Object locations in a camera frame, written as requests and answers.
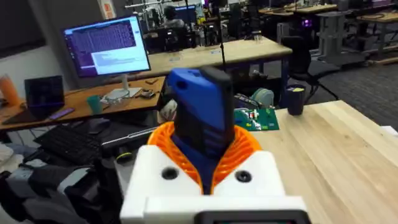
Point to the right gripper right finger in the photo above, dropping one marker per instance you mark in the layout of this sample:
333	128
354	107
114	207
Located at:
248	165

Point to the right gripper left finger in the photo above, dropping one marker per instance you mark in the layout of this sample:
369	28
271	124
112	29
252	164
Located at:
155	168

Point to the blue electric screwdriver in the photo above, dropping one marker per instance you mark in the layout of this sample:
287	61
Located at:
203	118

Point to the green board with blocks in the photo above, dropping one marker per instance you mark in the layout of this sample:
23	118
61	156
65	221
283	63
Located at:
256	119

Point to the dark cup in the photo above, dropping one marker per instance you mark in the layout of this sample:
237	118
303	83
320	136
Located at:
295	99

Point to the clear glass bowl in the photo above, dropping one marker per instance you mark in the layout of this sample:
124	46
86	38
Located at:
116	97

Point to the teal cup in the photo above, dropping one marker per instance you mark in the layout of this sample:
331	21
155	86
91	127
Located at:
94	104

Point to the black keyboard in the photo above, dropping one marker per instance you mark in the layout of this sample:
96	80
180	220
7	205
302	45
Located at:
70	143

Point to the wooden desk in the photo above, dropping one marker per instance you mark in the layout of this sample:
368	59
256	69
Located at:
93	99

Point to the purple phone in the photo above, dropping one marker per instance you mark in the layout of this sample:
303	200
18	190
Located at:
61	113

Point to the black office chair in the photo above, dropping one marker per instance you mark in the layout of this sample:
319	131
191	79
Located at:
303	62

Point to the long wooden table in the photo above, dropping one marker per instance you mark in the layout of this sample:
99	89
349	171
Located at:
217	53

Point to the computer monitor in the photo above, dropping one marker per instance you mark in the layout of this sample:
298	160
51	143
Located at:
107	46

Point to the black laptop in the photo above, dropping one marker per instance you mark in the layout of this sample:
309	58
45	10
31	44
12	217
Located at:
43	96

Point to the person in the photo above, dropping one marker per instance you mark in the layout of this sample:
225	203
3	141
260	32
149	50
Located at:
172	18

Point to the orange tumbler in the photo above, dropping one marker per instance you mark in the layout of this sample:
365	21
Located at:
8	90

